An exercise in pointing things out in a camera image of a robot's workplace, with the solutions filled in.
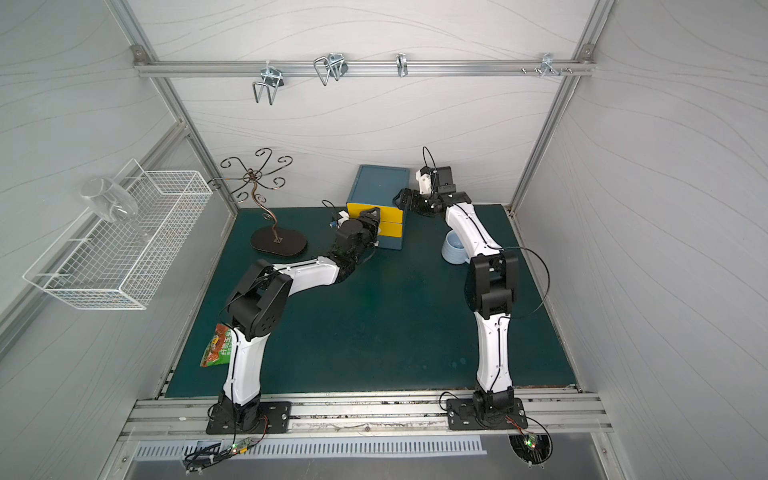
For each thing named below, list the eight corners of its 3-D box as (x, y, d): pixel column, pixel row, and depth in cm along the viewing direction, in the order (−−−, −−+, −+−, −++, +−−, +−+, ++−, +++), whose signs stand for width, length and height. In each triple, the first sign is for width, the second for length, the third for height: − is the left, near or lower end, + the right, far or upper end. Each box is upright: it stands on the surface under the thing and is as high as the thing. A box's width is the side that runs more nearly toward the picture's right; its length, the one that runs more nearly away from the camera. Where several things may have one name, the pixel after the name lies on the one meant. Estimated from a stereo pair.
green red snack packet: (204, 367, 83) (198, 363, 81) (220, 328, 91) (214, 323, 88) (227, 367, 83) (222, 363, 81) (241, 328, 91) (236, 323, 88)
